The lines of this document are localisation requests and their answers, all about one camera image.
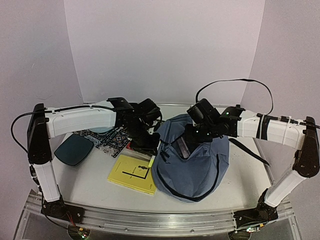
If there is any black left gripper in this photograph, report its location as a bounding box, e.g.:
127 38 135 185
125 122 163 157

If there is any blue grey backpack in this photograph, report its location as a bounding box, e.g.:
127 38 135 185
151 114 230 203

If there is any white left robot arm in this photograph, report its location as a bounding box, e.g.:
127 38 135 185
27 97 162 223

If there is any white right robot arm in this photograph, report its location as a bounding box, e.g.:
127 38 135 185
185 98 320 230

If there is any green Alice in Wonderland book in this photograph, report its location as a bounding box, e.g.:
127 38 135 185
130 140 158 155

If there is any red floral book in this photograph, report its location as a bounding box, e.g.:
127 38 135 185
125 142 135 151

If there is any cream and blue plate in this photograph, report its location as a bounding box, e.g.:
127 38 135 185
89 127 113 134

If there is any patterned patchwork placemat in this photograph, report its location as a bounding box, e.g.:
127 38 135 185
73 128 130 158

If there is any yellow white highlighter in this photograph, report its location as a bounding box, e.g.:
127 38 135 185
148 155 155 168

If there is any yellow book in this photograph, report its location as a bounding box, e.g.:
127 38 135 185
107 155 157 195

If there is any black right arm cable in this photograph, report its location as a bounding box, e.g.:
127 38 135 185
195 78 274 116

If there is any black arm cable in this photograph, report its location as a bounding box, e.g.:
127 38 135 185
10 111 46 153
195 78 274 116

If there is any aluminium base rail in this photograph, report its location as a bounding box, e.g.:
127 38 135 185
13 190 302 240

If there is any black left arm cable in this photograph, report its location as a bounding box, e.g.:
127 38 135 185
10 111 46 153

